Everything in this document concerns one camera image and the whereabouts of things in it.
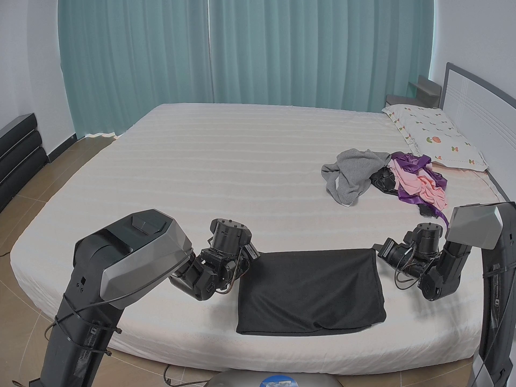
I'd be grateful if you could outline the blue-green curtain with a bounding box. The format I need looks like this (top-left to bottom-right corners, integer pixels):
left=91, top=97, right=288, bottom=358
left=209, top=0, right=437, bottom=114
left=58, top=0, right=215, bottom=140

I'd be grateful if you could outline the grey bedside table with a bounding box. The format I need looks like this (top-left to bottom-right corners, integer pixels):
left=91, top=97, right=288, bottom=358
left=385, top=75, right=442, bottom=110

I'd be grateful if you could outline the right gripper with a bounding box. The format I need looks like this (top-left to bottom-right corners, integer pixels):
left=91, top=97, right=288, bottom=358
left=372, top=238, right=404, bottom=264

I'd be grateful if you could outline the black T-shirt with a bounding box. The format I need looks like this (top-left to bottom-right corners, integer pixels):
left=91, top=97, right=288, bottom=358
left=235, top=248, right=388, bottom=336

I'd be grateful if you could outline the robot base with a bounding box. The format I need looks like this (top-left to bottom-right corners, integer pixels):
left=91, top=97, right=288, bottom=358
left=205, top=369, right=336, bottom=387

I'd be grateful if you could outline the black chest of drawers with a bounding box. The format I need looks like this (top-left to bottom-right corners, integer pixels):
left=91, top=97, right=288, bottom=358
left=0, top=113, right=48, bottom=213

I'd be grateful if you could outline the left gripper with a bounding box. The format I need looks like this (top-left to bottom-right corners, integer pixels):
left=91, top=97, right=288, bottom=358
left=234, top=243, right=261, bottom=281

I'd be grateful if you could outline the grey garment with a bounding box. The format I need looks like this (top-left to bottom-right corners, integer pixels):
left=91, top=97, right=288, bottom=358
left=321, top=148, right=392, bottom=208

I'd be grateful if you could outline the white printed pillow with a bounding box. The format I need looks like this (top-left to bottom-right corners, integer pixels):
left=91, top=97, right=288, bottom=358
left=381, top=103, right=488, bottom=173

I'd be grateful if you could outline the bed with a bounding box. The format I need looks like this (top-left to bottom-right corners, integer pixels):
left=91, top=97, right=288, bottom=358
left=10, top=62, right=516, bottom=378

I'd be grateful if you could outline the pile of clothes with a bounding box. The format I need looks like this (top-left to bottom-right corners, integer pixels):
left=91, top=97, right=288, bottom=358
left=370, top=152, right=450, bottom=231

